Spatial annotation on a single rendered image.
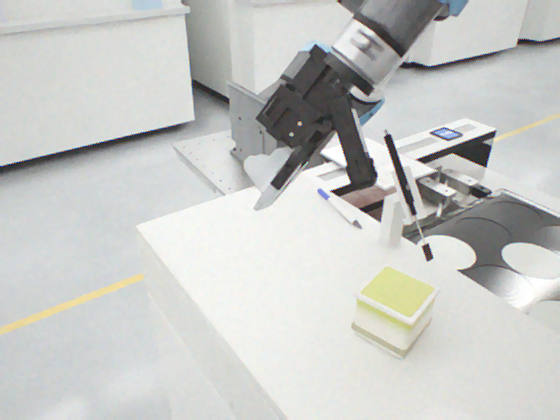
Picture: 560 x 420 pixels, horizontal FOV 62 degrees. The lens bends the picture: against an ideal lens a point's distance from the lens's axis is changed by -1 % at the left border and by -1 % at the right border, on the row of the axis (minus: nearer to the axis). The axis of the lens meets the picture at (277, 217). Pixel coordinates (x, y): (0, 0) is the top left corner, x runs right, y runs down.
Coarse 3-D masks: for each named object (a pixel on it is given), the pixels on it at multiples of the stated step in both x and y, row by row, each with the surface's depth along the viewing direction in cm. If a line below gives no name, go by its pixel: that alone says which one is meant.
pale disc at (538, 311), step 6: (546, 300) 72; (552, 300) 72; (534, 306) 71; (540, 306) 71; (546, 306) 71; (552, 306) 71; (558, 306) 71; (534, 312) 70; (540, 312) 70; (546, 312) 70; (552, 312) 70; (558, 312) 70; (534, 318) 69; (540, 318) 69; (546, 318) 69; (552, 318) 69; (558, 318) 69; (546, 324) 68; (552, 324) 68; (558, 324) 68; (558, 330) 67
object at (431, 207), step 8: (424, 200) 102; (464, 200) 103; (472, 200) 105; (432, 208) 99; (448, 208) 100; (456, 208) 102; (376, 216) 96; (432, 216) 98; (440, 216) 100; (416, 224) 95; (424, 224) 97
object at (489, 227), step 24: (480, 216) 92; (504, 216) 93; (528, 216) 93; (552, 216) 92; (480, 240) 86; (504, 240) 86; (528, 240) 85; (552, 240) 86; (480, 264) 80; (504, 264) 80; (504, 288) 75; (528, 288) 74; (552, 288) 74; (528, 312) 70
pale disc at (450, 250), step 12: (420, 240) 85; (432, 240) 86; (444, 240) 86; (456, 240) 86; (432, 252) 83; (444, 252) 82; (456, 252) 82; (468, 252) 82; (456, 264) 80; (468, 264) 80
